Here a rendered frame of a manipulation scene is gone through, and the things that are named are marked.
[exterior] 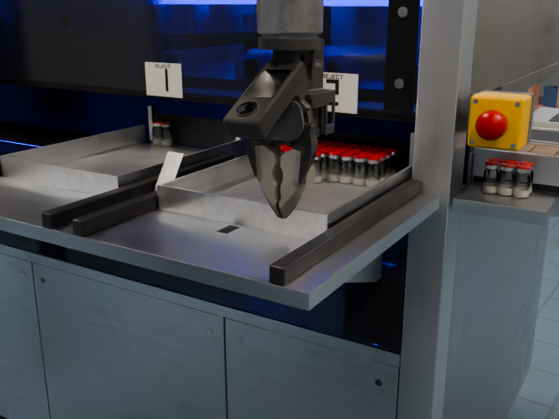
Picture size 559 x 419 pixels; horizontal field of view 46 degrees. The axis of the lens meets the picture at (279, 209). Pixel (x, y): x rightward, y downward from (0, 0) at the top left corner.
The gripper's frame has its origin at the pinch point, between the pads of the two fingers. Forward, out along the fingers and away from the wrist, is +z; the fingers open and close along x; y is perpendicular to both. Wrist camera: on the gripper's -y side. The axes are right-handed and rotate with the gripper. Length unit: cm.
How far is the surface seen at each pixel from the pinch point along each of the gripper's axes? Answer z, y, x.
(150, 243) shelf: 3.6, -9.7, 12.0
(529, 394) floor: 91, 127, -13
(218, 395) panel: 51, 28, 31
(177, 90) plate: -9.1, 27.3, 37.9
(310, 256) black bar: 2.1, -6.9, -8.1
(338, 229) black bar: 1.5, 1.2, -7.3
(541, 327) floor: 90, 175, -7
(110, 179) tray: 0.6, 1.5, 29.5
